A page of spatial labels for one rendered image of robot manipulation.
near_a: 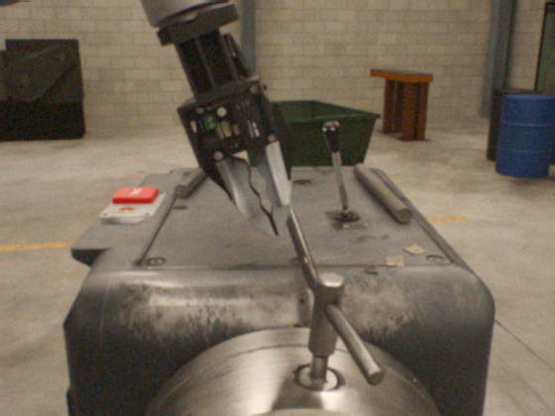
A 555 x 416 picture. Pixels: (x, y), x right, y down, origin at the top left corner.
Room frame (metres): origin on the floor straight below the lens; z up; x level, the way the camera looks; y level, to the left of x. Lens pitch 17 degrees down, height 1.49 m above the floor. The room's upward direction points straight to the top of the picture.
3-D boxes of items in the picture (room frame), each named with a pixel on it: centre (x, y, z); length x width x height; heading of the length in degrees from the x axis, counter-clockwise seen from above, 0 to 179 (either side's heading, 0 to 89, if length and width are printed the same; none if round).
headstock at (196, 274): (0.79, 0.01, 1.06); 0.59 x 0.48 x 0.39; 1
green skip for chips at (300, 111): (5.47, -0.23, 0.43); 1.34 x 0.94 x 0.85; 23
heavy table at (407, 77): (9.22, -1.95, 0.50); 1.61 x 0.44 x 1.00; 11
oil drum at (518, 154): (6.35, -2.83, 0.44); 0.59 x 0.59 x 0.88
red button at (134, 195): (0.84, 0.22, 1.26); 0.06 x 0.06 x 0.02; 1
